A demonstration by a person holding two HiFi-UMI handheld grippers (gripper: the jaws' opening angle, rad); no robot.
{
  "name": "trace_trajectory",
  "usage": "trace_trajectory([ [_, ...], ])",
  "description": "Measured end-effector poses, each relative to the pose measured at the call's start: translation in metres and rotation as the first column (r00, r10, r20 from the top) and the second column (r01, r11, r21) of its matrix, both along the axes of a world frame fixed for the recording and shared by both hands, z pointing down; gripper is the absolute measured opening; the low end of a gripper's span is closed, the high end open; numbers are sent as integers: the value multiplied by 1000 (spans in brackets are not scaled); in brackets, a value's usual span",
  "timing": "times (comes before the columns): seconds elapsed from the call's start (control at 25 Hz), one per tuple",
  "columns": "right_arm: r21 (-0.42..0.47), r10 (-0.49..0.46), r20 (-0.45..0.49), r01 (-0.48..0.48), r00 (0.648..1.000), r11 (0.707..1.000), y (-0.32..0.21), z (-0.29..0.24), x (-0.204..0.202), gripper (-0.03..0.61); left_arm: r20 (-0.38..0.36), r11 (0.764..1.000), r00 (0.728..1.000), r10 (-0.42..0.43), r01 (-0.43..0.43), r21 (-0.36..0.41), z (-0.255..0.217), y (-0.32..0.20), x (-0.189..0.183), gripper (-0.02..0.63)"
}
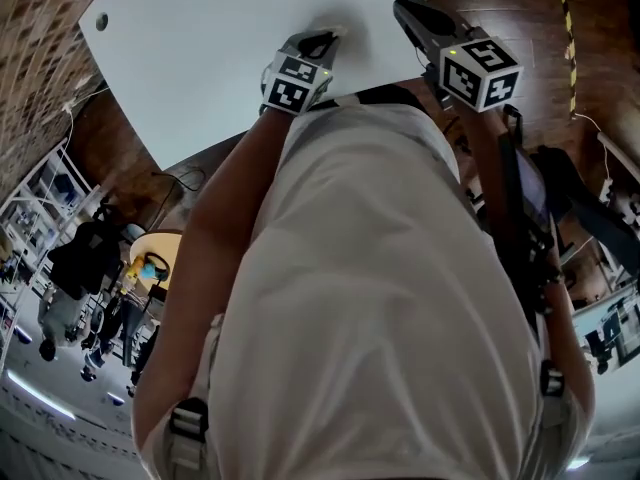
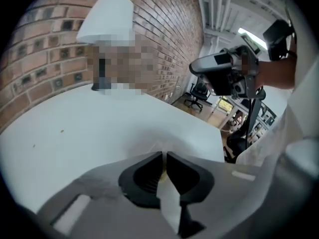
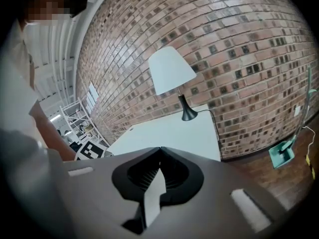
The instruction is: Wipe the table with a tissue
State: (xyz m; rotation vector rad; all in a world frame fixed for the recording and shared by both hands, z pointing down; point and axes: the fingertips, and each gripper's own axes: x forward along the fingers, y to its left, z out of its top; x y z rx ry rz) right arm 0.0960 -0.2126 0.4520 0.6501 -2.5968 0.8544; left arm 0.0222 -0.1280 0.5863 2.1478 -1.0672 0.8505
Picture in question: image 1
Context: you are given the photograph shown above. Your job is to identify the black floor cable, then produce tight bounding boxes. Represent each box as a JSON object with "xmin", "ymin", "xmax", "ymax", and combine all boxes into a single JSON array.
[{"xmin": 152, "ymin": 166, "xmax": 206, "ymax": 204}]

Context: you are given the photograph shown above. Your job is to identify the yellow drink bottle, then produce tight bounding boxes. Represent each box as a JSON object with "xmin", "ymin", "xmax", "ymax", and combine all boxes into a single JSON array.
[{"xmin": 124, "ymin": 257, "xmax": 146, "ymax": 289}]

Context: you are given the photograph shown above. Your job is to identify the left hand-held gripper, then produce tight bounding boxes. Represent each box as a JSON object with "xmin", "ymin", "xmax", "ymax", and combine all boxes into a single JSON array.
[{"xmin": 259, "ymin": 30, "xmax": 342, "ymax": 117}]

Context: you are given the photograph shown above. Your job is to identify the yellow black striped tape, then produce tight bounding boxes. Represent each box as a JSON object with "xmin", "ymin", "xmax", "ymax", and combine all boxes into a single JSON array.
[{"xmin": 557, "ymin": 0, "xmax": 580, "ymax": 118}]

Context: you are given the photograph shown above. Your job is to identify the white table top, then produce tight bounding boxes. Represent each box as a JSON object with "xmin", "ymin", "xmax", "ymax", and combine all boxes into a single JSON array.
[{"xmin": 78, "ymin": 0, "xmax": 429, "ymax": 172}]

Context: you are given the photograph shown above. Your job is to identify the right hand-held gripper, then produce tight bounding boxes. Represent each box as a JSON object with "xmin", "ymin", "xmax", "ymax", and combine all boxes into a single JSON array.
[{"xmin": 393, "ymin": 0, "xmax": 525, "ymax": 115}]

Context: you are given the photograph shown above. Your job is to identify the white metal shelf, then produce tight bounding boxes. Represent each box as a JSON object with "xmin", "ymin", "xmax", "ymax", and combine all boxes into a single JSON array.
[{"xmin": 0, "ymin": 137, "xmax": 104, "ymax": 319}]

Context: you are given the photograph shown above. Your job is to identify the person's black trousers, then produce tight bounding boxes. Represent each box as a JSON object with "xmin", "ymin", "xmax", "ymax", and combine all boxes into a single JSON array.
[{"xmin": 355, "ymin": 85, "xmax": 429, "ymax": 117}]

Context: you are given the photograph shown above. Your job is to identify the grey shoulder strap with buckle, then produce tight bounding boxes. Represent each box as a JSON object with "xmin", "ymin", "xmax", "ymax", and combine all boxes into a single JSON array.
[
  {"xmin": 538, "ymin": 360, "xmax": 566, "ymax": 429},
  {"xmin": 167, "ymin": 396, "xmax": 211, "ymax": 480}
]

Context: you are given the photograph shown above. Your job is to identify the person's left forearm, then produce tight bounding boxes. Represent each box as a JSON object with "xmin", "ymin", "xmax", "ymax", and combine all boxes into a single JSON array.
[{"xmin": 130, "ymin": 107, "xmax": 301, "ymax": 437}]

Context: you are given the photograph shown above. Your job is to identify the white power cable with plug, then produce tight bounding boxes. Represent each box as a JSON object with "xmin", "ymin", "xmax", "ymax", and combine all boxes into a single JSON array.
[{"xmin": 59, "ymin": 85, "xmax": 109, "ymax": 209}]

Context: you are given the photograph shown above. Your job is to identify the round wooden table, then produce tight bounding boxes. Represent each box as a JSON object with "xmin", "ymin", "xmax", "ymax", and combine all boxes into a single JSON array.
[{"xmin": 128, "ymin": 230, "xmax": 186, "ymax": 294}]

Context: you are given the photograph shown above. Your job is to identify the black office chair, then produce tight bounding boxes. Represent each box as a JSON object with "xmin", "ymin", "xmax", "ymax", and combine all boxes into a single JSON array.
[
  {"xmin": 529, "ymin": 145, "xmax": 640, "ymax": 249},
  {"xmin": 47, "ymin": 202, "xmax": 126, "ymax": 302}
]

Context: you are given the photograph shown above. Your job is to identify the cluttered white workbench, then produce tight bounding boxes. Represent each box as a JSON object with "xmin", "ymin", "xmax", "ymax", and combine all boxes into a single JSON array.
[{"xmin": 572, "ymin": 287, "xmax": 640, "ymax": 374}]

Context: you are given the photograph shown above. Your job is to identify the long ceiling light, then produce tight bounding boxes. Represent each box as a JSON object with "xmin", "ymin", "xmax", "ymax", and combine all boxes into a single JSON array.
[{"xmin": 7, "ymin": 370, "xmax": 76, "ymax": 419}]

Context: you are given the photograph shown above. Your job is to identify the person's white shirt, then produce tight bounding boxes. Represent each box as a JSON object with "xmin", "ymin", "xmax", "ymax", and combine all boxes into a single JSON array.
[{"xmin": 132, "ymin": 95, "xmax": 599, "ymax": 480}]

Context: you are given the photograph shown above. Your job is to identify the black headphones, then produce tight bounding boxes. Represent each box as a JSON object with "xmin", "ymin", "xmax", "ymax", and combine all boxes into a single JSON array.
[{"xmin": 144, "ymin": 250, "xmax": 174, "ymax": 284}]

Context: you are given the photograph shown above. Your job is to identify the person's right forearm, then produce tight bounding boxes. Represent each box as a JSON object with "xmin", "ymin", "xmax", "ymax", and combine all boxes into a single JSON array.
[{"xmin": 467, "ymin": 107, "xmax": 599, "ymax": 422}]

